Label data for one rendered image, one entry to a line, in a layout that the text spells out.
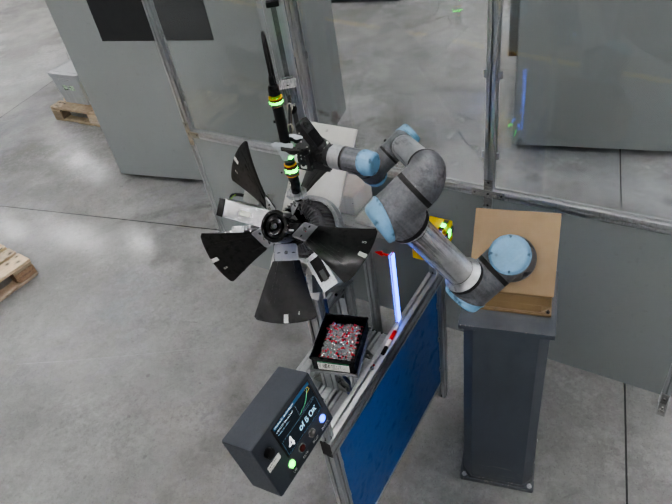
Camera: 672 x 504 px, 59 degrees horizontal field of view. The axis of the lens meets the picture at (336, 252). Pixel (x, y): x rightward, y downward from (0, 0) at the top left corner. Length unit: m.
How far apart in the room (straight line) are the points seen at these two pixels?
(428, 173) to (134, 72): 3.37
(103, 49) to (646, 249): 3.66
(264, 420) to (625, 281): 1.68
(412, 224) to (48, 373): 2.78
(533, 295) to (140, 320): 2.55
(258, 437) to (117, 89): 3.62
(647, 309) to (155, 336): 2.60
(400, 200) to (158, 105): 3.34
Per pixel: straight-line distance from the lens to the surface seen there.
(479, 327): 2.02
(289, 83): 2.55
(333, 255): 2.07
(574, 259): 2.70
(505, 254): 1.77
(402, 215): 1.49
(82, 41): 4.77
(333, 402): 3.00
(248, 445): 1.53
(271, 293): 2.19
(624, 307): 2.81
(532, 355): 2.12
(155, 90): 4.59
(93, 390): 3.63
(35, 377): 3.90
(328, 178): 2.39
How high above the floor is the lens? 2.50
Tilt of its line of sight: 40 degrees down
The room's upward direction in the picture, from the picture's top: 11 degrees counter-clockwise
